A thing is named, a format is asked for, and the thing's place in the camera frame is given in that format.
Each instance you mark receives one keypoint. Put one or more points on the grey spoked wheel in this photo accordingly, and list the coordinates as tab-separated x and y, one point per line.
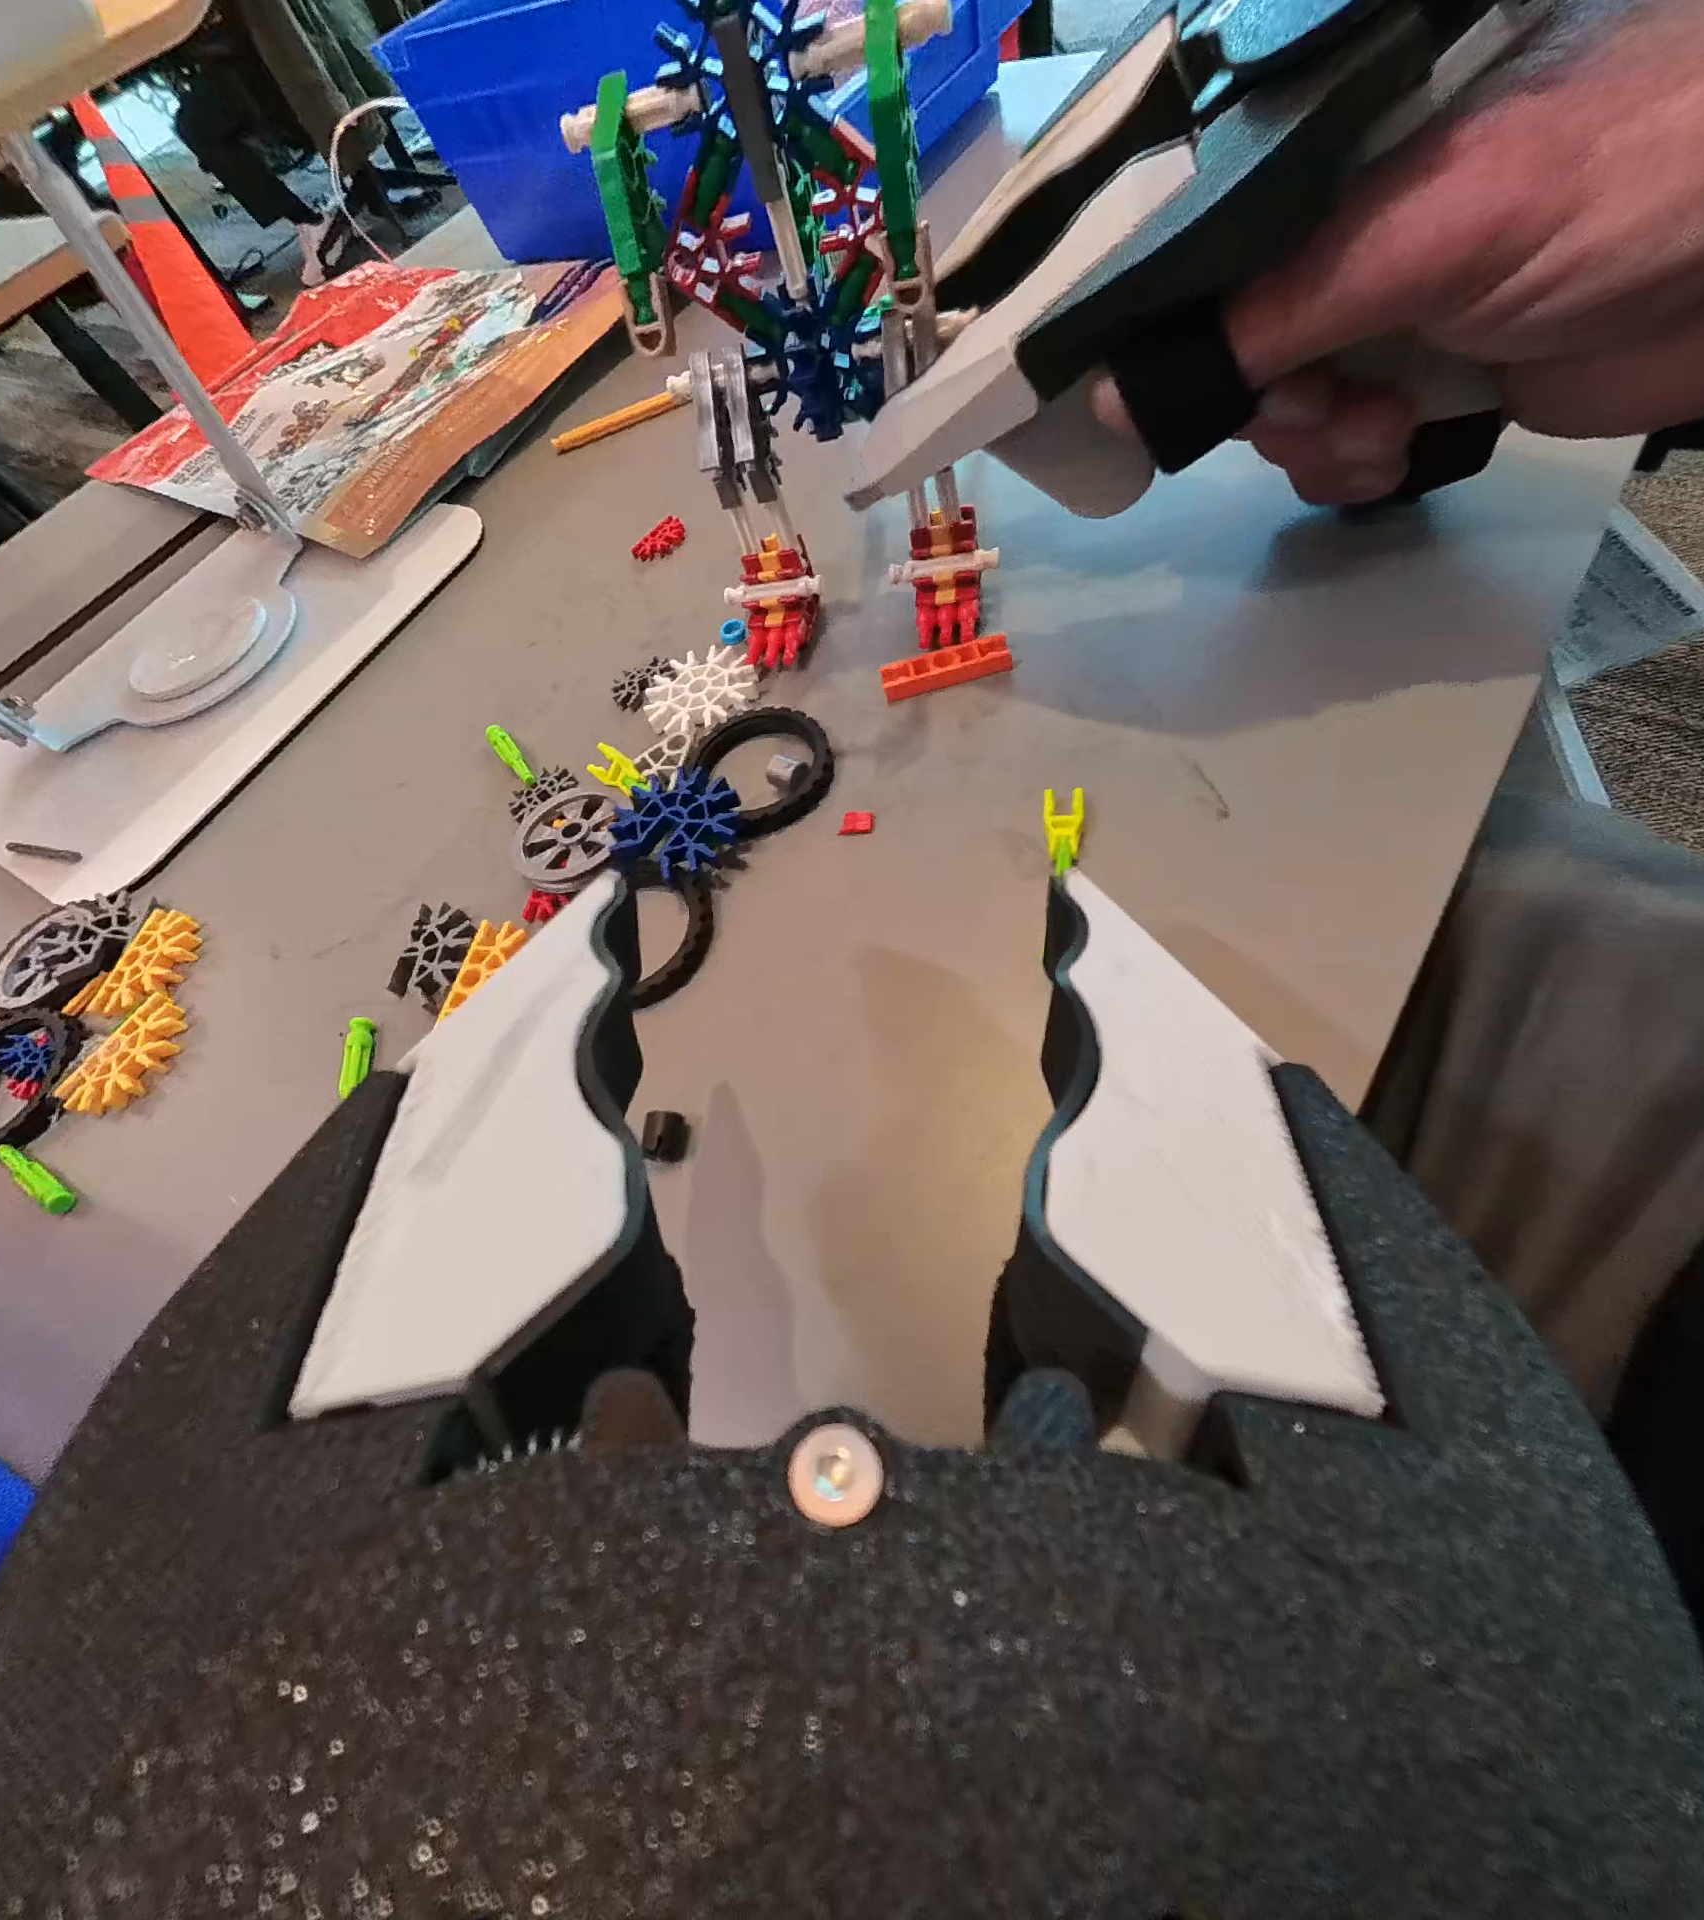
560	842
43	961

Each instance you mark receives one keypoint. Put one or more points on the orange traffic cone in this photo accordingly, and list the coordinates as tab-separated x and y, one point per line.
177	255

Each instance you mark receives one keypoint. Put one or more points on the red toy packaging bag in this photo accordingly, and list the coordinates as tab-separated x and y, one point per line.
386	391

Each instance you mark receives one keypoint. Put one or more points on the printed paper sheet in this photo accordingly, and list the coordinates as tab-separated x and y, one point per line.
1640	600

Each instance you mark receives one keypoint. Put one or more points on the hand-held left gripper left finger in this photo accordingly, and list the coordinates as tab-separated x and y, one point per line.
477	1200

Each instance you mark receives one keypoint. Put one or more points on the large blue snowflake connector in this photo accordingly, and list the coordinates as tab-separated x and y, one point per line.
672	822

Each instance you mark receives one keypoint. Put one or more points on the small red fan connector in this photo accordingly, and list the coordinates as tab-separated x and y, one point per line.
656	538

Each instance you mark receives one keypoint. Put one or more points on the short black rod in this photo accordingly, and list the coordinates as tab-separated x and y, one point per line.
43	855

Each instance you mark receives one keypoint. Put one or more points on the person's right hand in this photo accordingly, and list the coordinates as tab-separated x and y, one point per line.
1572	255

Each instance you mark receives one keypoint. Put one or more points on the colourful toy robot model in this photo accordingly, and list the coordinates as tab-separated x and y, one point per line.
806	352

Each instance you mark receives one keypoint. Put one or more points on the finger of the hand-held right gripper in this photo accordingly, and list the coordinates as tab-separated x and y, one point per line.
1093	225
942	413

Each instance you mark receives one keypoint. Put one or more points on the small black fan connector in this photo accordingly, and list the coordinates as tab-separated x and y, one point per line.
639	687
548	792

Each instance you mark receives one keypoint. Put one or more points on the lime rod with yellow clip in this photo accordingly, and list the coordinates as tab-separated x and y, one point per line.
1063	841

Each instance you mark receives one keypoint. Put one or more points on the yellow lime clip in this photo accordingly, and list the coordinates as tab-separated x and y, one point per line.
621	772

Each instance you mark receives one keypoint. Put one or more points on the yellow fan connector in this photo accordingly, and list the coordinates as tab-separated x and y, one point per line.
125	1059
140	961
485	969

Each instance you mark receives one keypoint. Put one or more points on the small grey spacer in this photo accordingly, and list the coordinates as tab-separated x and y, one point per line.
787	774

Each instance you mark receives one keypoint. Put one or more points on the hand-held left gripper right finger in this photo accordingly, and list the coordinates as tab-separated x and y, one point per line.
1196	1200

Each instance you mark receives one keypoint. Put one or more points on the lime green rod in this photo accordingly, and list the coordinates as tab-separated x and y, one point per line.
357	1059
507	751
34	1179

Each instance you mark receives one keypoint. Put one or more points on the small red piece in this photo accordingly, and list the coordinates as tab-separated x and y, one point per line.
544	905

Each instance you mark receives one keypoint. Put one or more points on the person's grey trousers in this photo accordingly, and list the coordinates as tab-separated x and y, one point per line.
1572	1080

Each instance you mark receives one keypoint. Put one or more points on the pale triangular connector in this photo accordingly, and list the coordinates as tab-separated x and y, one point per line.
661	758

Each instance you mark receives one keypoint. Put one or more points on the yellow rod with grey end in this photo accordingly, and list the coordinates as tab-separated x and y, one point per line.
612	422

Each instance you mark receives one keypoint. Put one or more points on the white snowflake connector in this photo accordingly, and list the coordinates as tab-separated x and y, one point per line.
695	692

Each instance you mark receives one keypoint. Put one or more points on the orange bar connector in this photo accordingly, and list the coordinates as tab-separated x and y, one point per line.
950	668

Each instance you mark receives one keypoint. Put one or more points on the blue and red connector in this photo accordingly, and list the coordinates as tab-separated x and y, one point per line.
27	1059

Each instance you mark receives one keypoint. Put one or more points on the white document stand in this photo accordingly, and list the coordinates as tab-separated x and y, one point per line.
193	751

